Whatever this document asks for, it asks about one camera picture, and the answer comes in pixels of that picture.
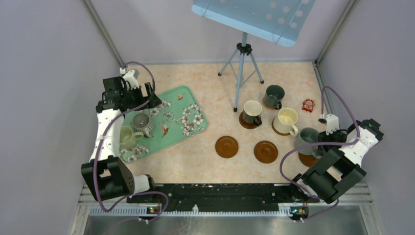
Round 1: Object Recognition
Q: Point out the small red toy packet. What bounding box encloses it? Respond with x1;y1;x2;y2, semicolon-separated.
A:
302;98;316;113

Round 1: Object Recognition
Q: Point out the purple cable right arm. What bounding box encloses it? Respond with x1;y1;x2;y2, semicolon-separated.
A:
279;86;361;223

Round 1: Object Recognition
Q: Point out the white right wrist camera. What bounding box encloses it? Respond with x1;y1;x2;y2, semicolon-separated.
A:
319;114;340;135

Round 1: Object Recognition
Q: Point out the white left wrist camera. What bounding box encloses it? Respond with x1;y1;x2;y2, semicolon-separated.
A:
119;68;139;89

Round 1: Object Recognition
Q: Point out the green floral serving tray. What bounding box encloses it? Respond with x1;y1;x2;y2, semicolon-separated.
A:
119;86;208;163

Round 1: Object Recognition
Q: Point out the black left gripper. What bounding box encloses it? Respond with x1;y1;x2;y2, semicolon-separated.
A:
120;82;161;111

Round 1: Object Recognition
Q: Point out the metallic grey cup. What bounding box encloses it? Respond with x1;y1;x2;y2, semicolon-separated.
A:
132;113;155;138

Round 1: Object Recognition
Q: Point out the blue music stand with tripod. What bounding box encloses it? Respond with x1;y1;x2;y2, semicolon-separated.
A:
191;0;315;112

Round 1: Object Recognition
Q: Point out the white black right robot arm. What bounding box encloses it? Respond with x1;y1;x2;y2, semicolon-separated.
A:
293;118;384;204

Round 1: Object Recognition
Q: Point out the white and black cup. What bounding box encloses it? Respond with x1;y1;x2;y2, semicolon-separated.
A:
242;100;262;126

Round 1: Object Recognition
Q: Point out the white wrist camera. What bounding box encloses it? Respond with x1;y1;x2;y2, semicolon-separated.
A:
319;114;340;135
119;68;139;89

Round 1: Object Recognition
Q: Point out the dark brown wooden coaster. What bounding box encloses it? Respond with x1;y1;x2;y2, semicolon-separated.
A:
215;136;239;159

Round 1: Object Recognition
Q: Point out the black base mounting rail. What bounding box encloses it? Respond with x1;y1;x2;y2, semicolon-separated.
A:
127;183;318;212

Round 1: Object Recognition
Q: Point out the cream cup with yellow inside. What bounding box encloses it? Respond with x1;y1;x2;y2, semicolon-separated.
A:
274;108;299;137

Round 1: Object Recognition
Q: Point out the dark grey cup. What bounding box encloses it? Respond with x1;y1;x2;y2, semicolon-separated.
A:
263;85;285;102

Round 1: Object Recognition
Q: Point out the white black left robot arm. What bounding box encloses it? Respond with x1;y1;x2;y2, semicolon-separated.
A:
81;76;161;201

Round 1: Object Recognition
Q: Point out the pale green cup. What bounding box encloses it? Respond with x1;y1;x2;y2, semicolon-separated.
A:
119;126;144;150

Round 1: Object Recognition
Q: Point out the light tan wooden coaster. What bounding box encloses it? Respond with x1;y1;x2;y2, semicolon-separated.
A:
262;99;282;110

